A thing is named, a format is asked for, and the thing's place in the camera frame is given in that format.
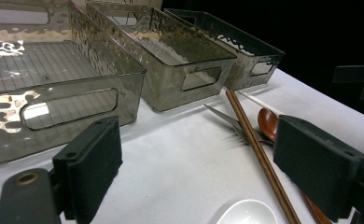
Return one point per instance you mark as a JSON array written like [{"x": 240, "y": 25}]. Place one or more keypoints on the white ceramic spoon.
[{"x": 248, "y": 213}]

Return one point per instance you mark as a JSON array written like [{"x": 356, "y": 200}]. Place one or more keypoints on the white chopstick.
[{"x": 258, "y": 101}]

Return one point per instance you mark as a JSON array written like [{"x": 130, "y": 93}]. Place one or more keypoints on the brown wooden spoon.
[{"x": 267, "y": 123}]

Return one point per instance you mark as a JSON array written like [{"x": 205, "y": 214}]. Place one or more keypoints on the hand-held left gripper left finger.
[{"x": 90, "y": 161}]

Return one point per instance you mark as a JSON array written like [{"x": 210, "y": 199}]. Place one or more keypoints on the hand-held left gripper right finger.
[{"x": 320, "y": 168}]

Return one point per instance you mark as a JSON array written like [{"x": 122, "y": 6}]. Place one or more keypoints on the smoky clear plastic bin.
[
  {"x": 62, "y": 65},
  {"x": 170, "y": 49},
  {"x": 233, "y": 40}
]

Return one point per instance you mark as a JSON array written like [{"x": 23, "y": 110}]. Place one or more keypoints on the metal table knife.
[{"x": 220, "y": 114}]

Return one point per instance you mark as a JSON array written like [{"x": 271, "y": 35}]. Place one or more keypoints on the metal fork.
[{"x": 237, "y": 130}]

